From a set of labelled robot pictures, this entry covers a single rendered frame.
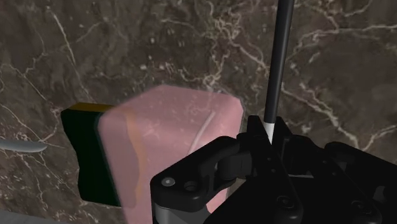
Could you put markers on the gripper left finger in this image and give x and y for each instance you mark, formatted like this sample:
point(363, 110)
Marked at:
point(186, 173)

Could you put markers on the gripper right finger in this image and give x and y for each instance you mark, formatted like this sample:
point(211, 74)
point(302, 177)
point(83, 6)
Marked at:
point(350, 167)

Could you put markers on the green and yellow sponge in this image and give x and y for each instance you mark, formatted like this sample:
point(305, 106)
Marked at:
point(88, 155)

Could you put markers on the grey metal utensil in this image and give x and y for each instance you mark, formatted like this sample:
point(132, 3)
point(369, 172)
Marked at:
point(21, 145)

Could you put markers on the pink translucent block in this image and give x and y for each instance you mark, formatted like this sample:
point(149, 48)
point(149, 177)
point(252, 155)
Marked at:
point(167, 133)

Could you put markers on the black pen with white tip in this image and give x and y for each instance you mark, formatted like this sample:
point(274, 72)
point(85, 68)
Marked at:
point(278, 62)

